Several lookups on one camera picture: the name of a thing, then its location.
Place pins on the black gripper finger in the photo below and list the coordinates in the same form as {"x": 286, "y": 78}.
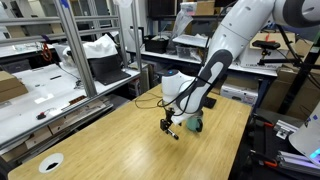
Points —
{"x": 163, "y": 125}

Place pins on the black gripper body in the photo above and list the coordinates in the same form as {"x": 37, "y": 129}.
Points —
{"x": 169, "y": 113}

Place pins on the black marker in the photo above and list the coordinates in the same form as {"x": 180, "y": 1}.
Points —
{"x": 170, "y": 132}

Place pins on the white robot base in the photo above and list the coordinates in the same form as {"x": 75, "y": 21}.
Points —
{"x": 306, "y": 139}

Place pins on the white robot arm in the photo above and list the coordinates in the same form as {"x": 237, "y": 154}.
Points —
{"x": 184, "y": 96}

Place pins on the teal metal mug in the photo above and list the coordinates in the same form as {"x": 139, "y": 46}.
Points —
{"x": 195, "y": 123}

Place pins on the black computer keyboard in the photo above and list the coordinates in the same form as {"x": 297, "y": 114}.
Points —
{"x": 209, "y": 102}

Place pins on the black storage bin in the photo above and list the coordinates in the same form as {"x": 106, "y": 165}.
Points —
{"x": 156, "y": 46}

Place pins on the black open laptop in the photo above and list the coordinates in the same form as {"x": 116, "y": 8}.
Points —
{"x": 107, "y": 70}

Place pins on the white cloth cover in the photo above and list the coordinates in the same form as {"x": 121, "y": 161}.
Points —
{"x": 103, "y": 47}

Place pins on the black mounting plate cart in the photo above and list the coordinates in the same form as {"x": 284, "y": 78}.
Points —
{"x": 259, "y": 142}

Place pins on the cardboard box on shelf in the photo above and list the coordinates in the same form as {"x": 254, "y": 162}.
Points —
{"x": 10, "y": 86}

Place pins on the aluminium extrusion bracket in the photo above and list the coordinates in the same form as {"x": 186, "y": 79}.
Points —
{"x": 283, "y": 129}

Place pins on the black camera on stand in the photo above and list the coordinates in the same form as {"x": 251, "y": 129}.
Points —
{"x": 266, "y": 46}

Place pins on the aluminium frame shelf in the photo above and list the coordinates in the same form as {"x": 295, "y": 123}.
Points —
{"x": 52, "y": 91}

